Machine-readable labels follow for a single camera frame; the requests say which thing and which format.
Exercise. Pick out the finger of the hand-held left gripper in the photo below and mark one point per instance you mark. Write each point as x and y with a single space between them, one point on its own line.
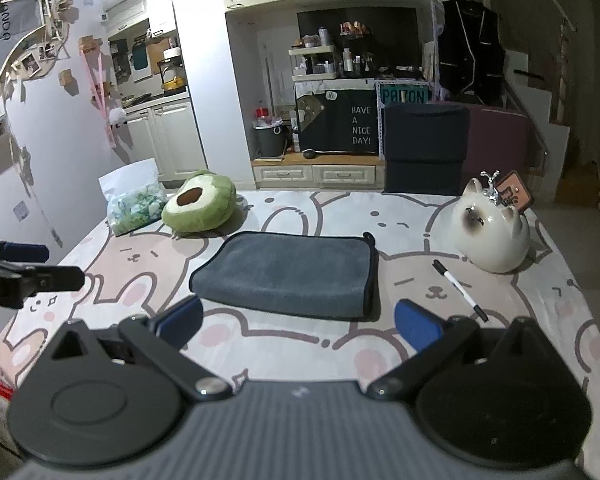
55 278
25 252

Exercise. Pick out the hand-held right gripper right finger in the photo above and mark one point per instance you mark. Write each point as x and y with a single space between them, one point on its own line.
416 326

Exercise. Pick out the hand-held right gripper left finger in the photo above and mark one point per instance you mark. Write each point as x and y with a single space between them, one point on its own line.
180 321

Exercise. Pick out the grey towel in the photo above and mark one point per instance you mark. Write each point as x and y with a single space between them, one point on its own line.
285 270

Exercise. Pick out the black marker pen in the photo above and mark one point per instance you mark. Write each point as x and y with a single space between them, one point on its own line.
458 288

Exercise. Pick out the plastic bag of green pieces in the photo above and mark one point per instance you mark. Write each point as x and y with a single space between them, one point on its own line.
132 205

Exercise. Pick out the white ceramic cat figurine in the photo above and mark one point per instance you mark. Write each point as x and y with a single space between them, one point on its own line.
490 242

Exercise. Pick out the avocado plush toy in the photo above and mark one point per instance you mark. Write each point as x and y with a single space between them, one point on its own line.
215 207

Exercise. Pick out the silver antler ornament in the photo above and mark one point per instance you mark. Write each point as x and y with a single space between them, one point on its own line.
491 191

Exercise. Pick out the orange sign plate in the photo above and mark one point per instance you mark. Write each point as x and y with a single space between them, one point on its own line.
518 193

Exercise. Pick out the white drawer cabinet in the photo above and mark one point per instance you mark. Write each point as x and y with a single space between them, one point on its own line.
320 174

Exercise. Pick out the white kitchen cabinet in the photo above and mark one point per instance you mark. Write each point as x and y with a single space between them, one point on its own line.
165 135

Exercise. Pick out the grey trash bin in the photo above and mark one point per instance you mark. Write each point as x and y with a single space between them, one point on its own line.
269 141

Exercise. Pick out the maroon padded board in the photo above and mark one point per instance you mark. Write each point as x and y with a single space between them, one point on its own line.
500 140

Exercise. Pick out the black printed curtain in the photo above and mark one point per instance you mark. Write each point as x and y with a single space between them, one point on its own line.
337 127

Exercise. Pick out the grey printed banner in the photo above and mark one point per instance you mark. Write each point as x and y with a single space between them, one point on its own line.
5 35

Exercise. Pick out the teal sign board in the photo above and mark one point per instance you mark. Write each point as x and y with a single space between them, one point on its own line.
404 95

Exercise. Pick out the glass countertop appliance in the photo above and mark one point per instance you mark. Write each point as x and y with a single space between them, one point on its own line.
172 72

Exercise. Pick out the white staircase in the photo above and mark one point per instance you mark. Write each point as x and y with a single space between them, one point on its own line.
540 105

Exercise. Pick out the black jacket with white trim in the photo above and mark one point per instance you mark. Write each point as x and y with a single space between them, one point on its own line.
467 50

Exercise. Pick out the white storage rack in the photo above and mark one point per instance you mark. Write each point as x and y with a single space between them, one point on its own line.
314 62

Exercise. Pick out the pink wall strips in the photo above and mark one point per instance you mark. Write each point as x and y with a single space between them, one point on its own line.
100 90

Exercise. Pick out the wooden wall shelf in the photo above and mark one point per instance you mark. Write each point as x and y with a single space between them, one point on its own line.
27 62

